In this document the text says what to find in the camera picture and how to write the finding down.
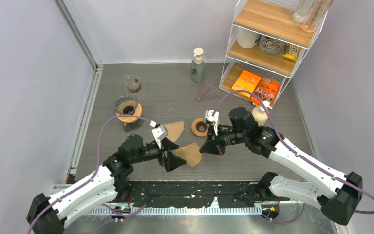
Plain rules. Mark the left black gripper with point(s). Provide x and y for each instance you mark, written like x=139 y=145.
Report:
x=173 y=161

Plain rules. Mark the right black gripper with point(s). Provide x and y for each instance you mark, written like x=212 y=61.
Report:
x=214 y=146

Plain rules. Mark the large wooden ring holder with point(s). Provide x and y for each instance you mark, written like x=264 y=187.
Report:
x=132 y=114

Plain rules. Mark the dark ribbed glass dripper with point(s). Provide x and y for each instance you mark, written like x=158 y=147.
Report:
x=126 y=104

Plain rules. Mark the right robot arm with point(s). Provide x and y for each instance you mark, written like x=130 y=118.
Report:
x=325 y=188

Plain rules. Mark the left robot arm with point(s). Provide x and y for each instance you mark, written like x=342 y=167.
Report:
x=53 y=214

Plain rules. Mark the pink glass dripper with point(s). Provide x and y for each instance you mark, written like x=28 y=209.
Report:
x=206 y=91

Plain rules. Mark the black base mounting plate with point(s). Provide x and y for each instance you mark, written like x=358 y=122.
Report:
x=195 y=194

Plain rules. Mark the glass carafe server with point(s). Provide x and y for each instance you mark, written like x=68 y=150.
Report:
x=132 y=126

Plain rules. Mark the cream pump bottle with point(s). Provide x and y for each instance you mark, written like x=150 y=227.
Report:
x=260 y=115

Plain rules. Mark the orange box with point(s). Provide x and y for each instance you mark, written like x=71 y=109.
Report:
x=246 y=81

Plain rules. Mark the small glass with wood band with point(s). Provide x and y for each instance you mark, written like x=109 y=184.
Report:
x=133 y=83

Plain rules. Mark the orange snack packet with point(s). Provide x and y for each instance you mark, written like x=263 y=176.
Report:
x=267 y=90

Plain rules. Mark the green pump bottle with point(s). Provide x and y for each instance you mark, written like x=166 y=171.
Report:
x=197 y=66

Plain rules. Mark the white paper roll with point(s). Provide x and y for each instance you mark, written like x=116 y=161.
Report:
x=247 y=39

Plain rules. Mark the cartoon printed tin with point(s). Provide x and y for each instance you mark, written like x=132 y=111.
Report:
x=270 y=45

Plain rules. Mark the yellow snack bag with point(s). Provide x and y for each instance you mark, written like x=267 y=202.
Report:
x=292 y=52

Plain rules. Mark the clear glass bottle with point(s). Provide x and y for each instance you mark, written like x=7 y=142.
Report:
x=302 y=10

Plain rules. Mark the small wooden ring holder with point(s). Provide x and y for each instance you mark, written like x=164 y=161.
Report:
x=199 y=127

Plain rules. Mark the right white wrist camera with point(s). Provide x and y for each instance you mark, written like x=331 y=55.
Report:
x=211 y=117

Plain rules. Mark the aluminium frame rail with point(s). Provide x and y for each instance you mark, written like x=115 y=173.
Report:
x=74 y=21

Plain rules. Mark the white wire wooden shelf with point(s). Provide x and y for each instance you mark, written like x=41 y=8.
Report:
x=273 y=19

